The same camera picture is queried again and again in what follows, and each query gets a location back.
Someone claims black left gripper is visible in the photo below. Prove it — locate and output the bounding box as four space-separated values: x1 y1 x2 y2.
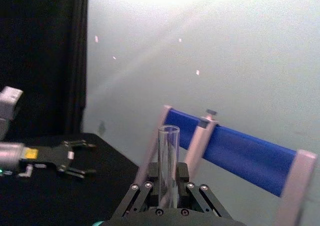
22 139 98 180

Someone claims clear plastic tube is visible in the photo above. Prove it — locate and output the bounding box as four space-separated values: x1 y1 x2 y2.
156 125 181 209

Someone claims thin cable with silver plug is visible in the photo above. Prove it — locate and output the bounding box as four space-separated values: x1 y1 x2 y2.
16 164 35 179

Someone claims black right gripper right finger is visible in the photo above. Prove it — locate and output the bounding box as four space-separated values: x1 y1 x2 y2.
176 162 232 219

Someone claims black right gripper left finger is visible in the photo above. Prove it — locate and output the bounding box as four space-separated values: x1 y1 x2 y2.
111 162 161 218

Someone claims black curtain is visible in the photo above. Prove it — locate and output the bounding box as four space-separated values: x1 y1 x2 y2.
0 0 90 140

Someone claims black table cloth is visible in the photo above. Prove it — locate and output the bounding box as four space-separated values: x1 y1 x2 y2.
0 132 141 226

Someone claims blue rack with pale frame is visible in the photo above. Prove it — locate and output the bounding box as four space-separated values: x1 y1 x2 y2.
136 104 320 226

